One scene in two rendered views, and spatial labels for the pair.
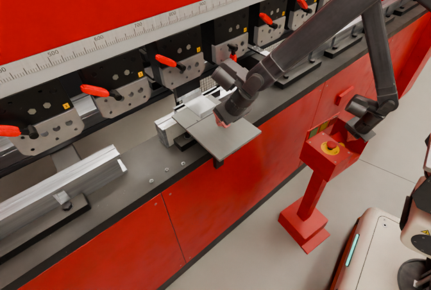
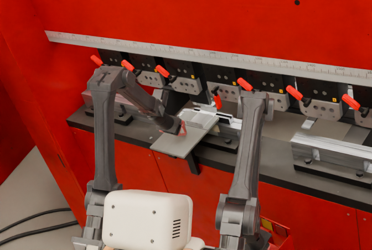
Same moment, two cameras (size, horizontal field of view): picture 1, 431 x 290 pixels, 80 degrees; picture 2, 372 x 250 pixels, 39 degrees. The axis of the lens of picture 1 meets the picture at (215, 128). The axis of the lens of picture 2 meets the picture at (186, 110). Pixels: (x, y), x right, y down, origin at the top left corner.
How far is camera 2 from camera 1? 1.94 m
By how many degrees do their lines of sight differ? 63
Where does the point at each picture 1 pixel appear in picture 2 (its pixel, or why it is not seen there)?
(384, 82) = not seen: hidden behind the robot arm
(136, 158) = not seen: hidden behind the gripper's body
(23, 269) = (92, 124)
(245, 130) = (181, 149)
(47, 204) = (117, 107)
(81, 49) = (128, 44)
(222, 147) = (161, 144)
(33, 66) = (112, 42)
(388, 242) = not seen: outside the picture
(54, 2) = (118, 22)
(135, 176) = (153, 130)
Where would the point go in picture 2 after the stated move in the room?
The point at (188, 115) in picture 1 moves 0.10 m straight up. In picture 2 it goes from (188, 117) to (182, 98)
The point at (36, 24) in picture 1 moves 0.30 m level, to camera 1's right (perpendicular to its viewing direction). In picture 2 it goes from (113, 27) to (125, 56)
